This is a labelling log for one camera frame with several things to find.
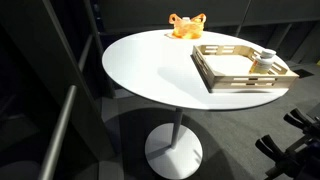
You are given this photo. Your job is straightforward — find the wooden slatted tray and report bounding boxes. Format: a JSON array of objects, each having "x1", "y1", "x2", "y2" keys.
[{"x1": 190, "y1": 44, "x2": 300, "y2": 94}]

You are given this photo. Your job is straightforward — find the small white cup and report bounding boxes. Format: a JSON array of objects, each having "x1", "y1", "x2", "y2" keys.
[{"x1": 249, "y1": 55, "x2": 275, "y2": 76}]

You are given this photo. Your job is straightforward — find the black equipment stand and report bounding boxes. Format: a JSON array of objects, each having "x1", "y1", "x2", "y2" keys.
[{"x1": 254, "y1": 107, "x2": 320, "y2": 180}]

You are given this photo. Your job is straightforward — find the white table pedestal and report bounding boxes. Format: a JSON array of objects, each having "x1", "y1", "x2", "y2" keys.
[{"x1": 144, "y1": 107, "x2": 204, "y2": 180}]

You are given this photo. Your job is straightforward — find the grey metal rail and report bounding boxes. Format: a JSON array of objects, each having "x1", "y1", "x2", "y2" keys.
[
  {"x1": 77, "y1": 33, "x2": 95, "y2": 73},
  {"x1": 38, "y1": 84, "x2": 78, "y2": 180}
]

